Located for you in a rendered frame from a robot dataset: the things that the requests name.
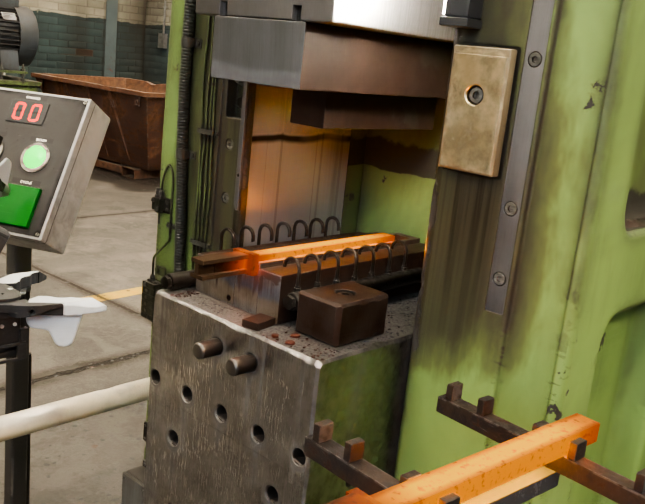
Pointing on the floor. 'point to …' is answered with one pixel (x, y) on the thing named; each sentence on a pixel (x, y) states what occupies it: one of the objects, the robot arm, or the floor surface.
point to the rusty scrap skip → (120, 119)
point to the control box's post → (17, 394)
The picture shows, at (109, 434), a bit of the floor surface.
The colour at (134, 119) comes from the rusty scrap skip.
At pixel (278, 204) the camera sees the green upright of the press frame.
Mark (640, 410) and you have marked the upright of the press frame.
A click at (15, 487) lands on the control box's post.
